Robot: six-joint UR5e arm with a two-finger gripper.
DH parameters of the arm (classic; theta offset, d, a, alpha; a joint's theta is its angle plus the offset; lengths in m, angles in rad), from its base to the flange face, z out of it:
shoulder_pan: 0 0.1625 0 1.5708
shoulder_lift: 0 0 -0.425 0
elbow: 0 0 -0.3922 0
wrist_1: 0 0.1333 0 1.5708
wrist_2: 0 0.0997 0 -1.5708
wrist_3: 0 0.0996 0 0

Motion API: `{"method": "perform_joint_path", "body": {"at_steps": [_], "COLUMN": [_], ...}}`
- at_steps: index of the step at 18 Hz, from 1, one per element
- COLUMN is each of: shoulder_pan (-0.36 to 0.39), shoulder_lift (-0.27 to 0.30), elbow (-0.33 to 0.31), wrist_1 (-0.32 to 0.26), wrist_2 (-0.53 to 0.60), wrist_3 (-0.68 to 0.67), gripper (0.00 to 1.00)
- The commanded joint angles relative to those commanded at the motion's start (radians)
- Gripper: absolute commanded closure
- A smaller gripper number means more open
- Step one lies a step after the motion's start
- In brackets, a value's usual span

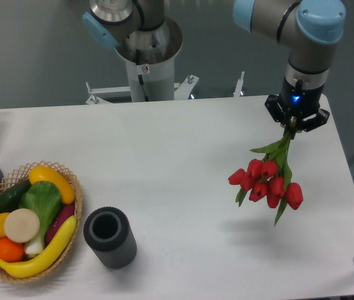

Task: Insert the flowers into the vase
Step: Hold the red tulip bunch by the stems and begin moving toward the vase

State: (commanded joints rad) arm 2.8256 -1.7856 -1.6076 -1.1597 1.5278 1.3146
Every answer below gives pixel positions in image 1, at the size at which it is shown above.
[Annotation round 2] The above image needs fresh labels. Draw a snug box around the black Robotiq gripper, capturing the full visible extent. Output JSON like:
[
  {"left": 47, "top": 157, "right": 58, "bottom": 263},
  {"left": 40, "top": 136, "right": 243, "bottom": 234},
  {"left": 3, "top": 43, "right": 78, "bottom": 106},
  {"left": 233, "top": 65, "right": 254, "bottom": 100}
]
[{"left": 265, "top": 79, "right": 330, "bottom": 132}]

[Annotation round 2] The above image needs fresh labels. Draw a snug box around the red tulip bouquet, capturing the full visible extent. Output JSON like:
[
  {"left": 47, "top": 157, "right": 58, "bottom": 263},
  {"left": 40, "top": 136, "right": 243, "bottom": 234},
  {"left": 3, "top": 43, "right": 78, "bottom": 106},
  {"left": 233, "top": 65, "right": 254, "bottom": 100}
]
[{"left": 228, "top": 131, "right": 304, "bottom": 224}]

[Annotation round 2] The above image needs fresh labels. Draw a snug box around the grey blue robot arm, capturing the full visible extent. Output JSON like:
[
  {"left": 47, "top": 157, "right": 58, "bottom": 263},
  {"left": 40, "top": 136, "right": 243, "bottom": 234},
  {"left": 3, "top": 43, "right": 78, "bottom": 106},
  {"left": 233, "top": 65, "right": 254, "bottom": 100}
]
[{"left": 82, "top": 1, "right": 346, "bottom": 133}]

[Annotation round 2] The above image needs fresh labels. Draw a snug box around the dark grey ribbed vase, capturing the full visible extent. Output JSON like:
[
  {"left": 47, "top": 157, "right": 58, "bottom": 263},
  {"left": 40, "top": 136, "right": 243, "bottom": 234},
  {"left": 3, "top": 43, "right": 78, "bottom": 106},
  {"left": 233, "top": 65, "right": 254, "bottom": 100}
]
[{"left": 83, "top": 206, "right": 137, "bottom": 269}]

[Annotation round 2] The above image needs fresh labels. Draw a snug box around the purple sweet potato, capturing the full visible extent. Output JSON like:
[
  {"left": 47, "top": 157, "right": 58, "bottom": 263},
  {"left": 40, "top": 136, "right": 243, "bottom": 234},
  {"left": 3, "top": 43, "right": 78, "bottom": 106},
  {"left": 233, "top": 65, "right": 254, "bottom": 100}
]
[{"left": 45, "top": 203, "right": 74, "bottom": 245}]

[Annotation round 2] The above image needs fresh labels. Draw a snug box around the yellow squash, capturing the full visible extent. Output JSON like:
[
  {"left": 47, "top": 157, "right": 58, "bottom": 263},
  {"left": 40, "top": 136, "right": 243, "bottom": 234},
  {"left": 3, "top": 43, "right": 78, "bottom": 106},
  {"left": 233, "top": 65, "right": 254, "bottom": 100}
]
[{"left": 29, "top": 166, "right": 76, "bottom": 204}]

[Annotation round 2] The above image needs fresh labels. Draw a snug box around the green lettuce leaf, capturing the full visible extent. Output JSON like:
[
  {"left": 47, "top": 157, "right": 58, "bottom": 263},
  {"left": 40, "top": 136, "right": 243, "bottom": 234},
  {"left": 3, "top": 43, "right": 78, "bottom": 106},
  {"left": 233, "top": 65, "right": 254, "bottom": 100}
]
[{"left": 18, "top": 181, "right": 61, "bottom": 244}]

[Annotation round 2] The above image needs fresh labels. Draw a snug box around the beige round disc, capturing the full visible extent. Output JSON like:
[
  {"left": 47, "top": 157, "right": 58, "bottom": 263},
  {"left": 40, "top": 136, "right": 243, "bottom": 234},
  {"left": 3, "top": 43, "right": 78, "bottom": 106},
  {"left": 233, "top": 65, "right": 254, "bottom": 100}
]
[{"left": 4, "top": 208, "right": 40, "bottom": 243}]

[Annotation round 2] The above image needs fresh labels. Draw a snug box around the green cucumber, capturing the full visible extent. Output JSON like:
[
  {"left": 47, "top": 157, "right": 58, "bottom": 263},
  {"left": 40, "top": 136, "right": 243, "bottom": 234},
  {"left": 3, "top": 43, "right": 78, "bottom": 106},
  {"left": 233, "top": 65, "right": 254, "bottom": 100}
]
[{"left": 0, "top": 179, "right": 31, "bottom": 214}]

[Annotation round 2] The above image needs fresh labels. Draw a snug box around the yellow banana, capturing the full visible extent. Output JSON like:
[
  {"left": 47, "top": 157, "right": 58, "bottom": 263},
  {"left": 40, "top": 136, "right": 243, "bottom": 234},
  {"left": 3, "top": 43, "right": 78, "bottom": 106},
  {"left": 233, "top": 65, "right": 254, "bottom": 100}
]
[{"left": 0, "top": 216, "right": 77, "bottom": 279}]

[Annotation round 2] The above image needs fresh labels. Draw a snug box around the orange fruit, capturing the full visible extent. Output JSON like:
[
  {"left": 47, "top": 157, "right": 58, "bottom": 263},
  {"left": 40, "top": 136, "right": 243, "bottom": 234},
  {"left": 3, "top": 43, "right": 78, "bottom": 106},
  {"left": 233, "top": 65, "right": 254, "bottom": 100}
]
[{"left": 0, "top": 237, "right": 24, "bottom": 263}]

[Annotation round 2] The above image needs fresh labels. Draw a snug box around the white metal frame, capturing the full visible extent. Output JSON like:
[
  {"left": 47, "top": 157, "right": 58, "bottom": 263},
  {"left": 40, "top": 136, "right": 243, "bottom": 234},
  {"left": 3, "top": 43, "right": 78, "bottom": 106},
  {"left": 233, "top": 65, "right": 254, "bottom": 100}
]
[{"left": 85, "top": 71, "right": 246, "bottom": 105}]

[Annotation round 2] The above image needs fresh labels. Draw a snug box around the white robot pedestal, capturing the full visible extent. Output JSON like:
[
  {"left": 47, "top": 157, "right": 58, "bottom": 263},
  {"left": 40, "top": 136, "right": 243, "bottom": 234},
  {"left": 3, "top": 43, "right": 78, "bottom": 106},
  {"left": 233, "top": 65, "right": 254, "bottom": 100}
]
[{"left": 116, "top": 17, "right": 183, "bottom": 103}]

